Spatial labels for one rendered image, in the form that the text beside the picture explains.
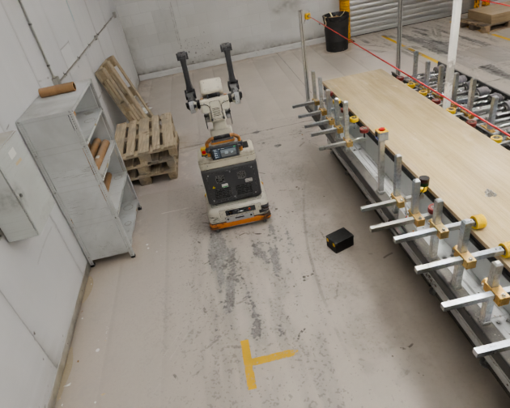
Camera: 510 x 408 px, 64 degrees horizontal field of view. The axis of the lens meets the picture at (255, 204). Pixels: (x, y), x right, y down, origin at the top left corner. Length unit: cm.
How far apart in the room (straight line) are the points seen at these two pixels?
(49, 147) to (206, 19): 658
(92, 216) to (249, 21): 683
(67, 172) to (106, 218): 55
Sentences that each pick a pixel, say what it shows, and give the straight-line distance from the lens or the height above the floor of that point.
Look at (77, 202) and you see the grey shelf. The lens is 397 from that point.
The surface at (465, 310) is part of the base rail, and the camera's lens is 247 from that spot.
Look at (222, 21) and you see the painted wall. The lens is 979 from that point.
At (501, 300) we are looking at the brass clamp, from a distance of 219.
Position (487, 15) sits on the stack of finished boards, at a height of 29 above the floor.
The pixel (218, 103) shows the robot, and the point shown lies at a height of 119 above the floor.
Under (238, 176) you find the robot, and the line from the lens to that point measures 395.
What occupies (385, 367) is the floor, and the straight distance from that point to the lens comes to 302.
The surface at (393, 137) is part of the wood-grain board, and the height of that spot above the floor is 90.
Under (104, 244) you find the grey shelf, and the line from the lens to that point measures 420.
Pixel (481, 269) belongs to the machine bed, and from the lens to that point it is 270.
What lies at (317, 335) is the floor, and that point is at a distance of 316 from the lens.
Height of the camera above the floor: 252
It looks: 34 degrees down
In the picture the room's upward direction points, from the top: 11 degrees counter-clockwise
